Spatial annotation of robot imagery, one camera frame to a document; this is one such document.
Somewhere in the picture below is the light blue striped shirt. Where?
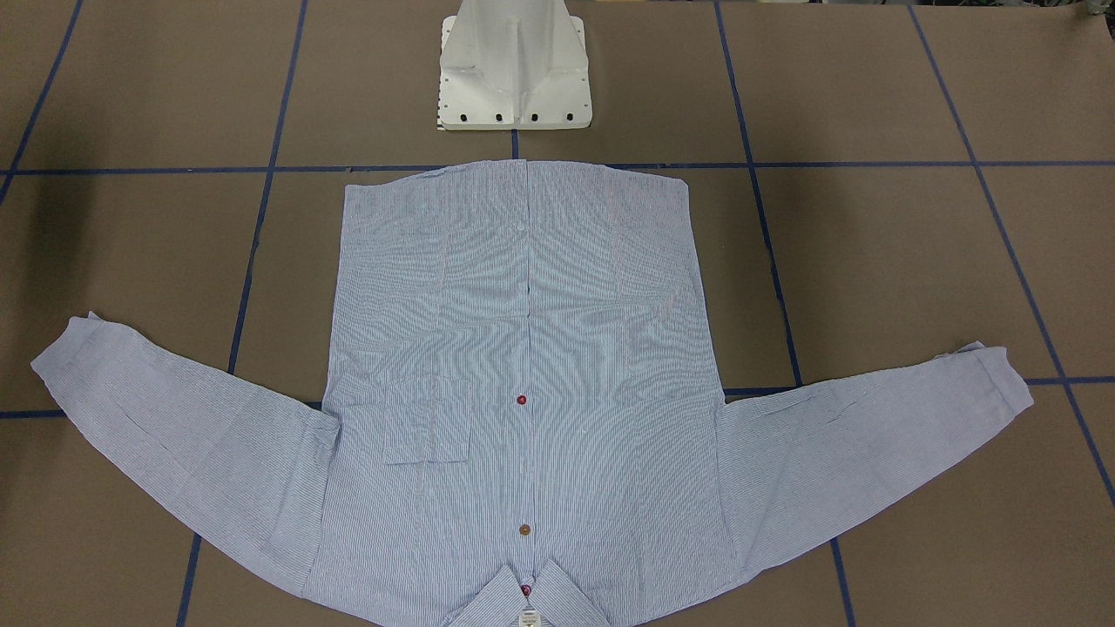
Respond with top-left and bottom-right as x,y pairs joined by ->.
31,160 -> 1032,626

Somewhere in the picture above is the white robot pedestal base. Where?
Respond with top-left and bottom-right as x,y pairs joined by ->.
437,1 -> 593,131

